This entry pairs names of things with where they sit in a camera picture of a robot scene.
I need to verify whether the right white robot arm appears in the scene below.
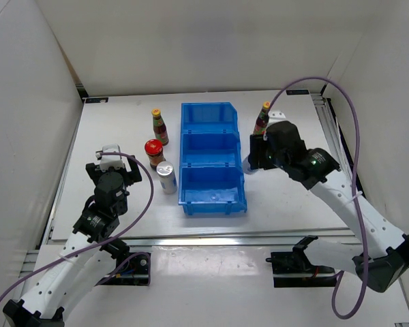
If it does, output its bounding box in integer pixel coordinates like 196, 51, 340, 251
246, 121, 409, 293

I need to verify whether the blue three-compartment plastic bin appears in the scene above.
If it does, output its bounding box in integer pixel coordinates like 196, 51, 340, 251
178, 102, 247, 215

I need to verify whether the right aluminium rail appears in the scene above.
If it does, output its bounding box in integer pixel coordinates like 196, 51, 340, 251
309, 92, 374, 219

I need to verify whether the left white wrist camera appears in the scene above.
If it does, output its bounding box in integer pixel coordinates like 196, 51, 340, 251
95, 144, 125, 172

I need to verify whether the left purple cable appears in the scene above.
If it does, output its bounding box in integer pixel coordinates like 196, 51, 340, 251
0, 152, 155, 324

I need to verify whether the left black corner label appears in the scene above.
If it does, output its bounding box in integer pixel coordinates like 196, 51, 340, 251
85, 97, 108, 104

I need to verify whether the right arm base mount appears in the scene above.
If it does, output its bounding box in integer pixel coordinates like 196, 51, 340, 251
265, 252, 337, 288

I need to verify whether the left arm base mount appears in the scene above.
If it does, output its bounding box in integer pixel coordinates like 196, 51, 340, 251
97, 252, 151, 286

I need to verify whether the right tall sauce bottle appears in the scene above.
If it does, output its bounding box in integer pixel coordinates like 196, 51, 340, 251
253, 102, 271, 135

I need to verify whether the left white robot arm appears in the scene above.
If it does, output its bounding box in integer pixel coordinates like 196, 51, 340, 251
3, 147, 146, 326

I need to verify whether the left red-lid sauce jar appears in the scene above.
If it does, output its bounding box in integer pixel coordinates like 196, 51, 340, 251
145, 139, 165, 170

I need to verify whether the silver can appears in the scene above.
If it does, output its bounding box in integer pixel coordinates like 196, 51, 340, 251
242, 156, 256, 175
156, 161, 177, 194

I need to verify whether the aluminium rail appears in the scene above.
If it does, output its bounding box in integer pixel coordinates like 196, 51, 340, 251
309, 92, 374, 219
121, 228, 360, 250

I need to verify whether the black corner label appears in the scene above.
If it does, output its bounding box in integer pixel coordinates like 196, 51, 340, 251
85, 97, 108, 104
286, 89, 309, 95

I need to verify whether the left tall sauce bottle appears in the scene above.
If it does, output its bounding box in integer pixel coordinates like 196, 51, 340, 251
151, 108, 169, 146

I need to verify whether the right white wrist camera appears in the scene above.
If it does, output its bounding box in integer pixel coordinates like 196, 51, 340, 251
267, 110, 287, 127

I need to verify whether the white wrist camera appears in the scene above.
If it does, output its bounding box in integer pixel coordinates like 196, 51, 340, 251
267, 110, 287, 127
95, 144, 125, 172

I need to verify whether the tall sauce bottle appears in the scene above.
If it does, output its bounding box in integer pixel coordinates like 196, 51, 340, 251
151, 108, 169, 146
253, 102, 271, 135

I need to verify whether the right black corner label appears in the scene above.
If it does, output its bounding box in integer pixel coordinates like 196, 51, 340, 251
286, 89, 309, 95

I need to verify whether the front aluminium rail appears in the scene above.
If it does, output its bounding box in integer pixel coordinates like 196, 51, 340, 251
121, 228, 360, 250

